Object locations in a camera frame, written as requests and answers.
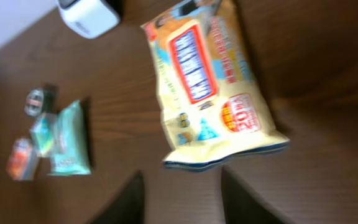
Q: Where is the teal wet wipes pack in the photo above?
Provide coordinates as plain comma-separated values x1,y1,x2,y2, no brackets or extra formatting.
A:
50,100,91,176

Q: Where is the dark green round-logo packet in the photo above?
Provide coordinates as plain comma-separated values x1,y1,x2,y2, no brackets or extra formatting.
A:
24,88,55,117

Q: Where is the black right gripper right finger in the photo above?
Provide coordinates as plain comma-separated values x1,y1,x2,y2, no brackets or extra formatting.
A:
221,168,285,224

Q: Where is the orange tissue pack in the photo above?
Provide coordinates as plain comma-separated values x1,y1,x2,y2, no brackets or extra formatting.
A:
6,138,39,180

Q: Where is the white barcode scanner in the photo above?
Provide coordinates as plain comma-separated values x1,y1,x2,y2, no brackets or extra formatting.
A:
56,0,121,39

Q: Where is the small teal tissue pack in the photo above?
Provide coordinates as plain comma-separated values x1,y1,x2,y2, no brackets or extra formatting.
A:
30,113,57,157

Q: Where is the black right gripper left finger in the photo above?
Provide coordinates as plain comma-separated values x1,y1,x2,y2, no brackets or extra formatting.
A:
89,171,145,224

